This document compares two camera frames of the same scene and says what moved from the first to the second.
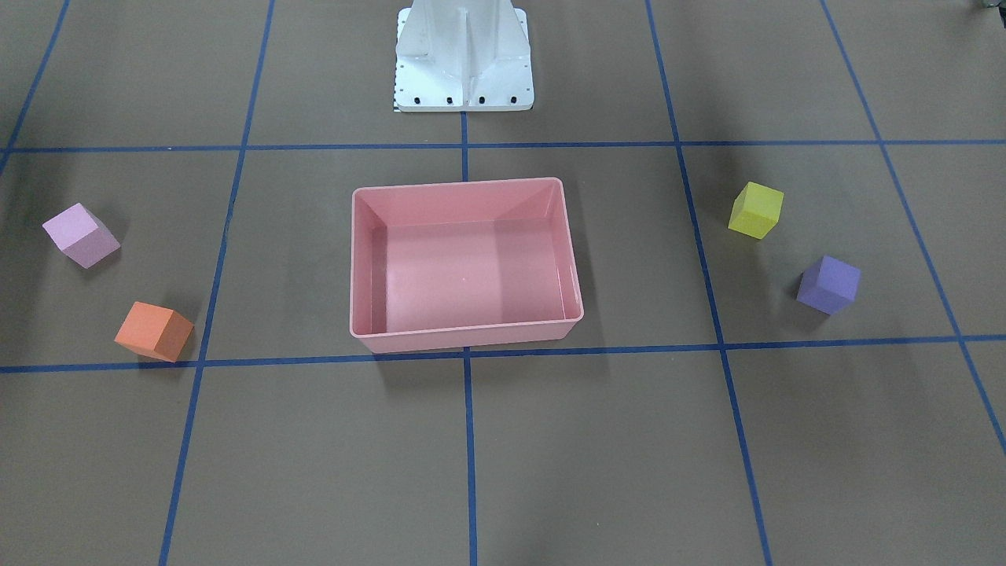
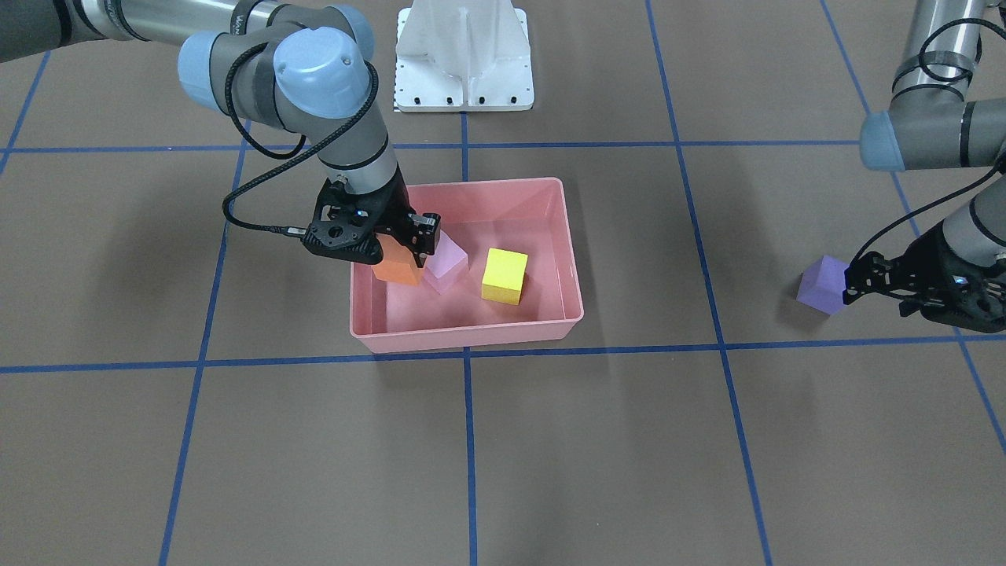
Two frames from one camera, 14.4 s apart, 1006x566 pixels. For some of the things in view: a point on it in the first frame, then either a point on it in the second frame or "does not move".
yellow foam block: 756,211 -> 504,275
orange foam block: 159,332 -> 398,264
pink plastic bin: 446,265 does not move
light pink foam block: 82,236 -> 449,265
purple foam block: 829,286 does not move
